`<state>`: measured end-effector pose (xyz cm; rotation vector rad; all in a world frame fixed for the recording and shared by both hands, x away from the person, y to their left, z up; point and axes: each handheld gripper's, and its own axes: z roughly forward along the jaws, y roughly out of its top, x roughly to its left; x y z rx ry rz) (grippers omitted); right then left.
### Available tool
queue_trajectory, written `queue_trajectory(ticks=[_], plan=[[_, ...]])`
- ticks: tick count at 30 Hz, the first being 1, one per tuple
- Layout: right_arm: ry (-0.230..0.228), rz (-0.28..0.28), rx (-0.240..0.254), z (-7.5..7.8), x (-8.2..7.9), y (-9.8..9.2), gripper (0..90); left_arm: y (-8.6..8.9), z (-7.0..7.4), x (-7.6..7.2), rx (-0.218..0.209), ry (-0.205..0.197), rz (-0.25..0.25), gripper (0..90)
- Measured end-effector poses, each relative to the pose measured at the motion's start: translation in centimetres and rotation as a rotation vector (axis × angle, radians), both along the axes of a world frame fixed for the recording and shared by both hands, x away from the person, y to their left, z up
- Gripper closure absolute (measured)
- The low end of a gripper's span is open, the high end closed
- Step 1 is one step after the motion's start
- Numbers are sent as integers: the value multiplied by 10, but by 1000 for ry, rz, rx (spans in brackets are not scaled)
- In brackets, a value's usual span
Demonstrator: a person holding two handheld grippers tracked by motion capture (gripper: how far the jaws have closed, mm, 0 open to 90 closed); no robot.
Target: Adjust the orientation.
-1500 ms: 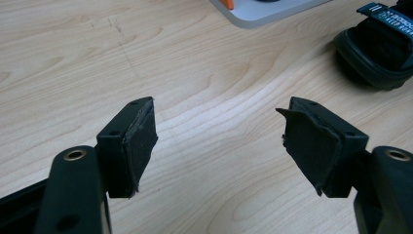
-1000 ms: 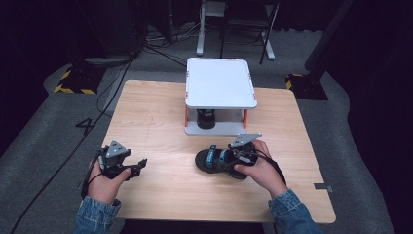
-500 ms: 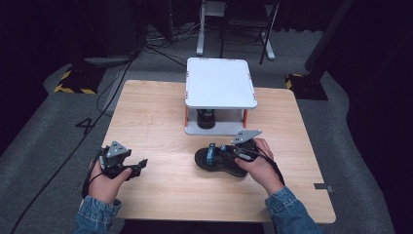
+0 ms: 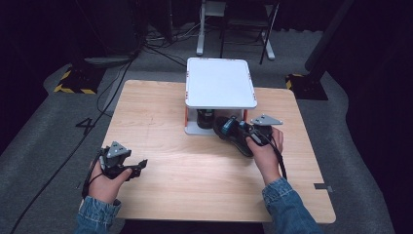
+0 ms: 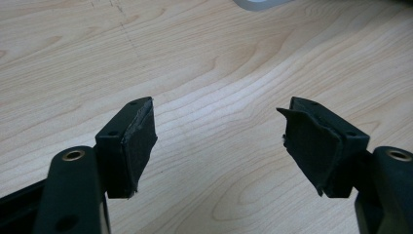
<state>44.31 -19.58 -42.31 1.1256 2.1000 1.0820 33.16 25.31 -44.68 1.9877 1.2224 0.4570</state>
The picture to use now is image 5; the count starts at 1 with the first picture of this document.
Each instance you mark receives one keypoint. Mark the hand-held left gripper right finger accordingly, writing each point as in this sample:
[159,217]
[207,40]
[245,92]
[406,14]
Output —
[321,146]

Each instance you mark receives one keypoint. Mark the white two-tier shoe rack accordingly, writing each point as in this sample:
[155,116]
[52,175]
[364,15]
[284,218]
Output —
[259,4]

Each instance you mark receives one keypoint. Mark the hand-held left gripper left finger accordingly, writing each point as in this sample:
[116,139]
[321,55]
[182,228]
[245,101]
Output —
[130,146]

